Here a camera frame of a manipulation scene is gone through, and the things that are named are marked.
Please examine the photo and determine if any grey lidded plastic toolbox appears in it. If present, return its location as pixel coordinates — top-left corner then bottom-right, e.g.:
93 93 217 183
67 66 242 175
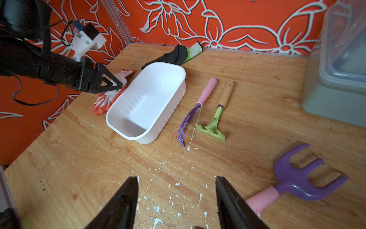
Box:
302 1 366 127

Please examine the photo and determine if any wide purple fork pink handle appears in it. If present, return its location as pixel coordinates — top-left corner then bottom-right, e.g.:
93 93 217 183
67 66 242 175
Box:
246 143 349 214

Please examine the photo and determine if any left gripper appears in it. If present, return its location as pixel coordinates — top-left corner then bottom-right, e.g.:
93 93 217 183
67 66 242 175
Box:
40 55 123 93

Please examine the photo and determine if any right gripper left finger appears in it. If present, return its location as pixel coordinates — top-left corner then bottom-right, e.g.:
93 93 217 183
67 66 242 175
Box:
86 177 139 229

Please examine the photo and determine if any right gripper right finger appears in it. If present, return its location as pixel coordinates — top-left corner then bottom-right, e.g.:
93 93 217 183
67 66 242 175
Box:
215 176 268 229

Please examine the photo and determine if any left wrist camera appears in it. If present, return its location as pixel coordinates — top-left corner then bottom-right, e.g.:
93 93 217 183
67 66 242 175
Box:
70 21 106 62

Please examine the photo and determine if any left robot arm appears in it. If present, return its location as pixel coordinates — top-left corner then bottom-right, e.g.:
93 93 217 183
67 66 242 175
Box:
1 1 125 94

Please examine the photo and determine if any white plastic storage box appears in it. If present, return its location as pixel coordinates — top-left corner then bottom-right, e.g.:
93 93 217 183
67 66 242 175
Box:
106 62 186 144

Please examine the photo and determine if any red white work glove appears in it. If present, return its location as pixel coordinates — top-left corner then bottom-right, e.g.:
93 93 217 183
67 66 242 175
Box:
92 69 134 115

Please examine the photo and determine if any green rake wooden handle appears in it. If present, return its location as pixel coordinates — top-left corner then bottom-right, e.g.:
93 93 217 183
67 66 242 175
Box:
195 81 235 141

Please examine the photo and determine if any narrow purple rake pink handle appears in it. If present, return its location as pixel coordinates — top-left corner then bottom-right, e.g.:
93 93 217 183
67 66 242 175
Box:
177 78 218 147

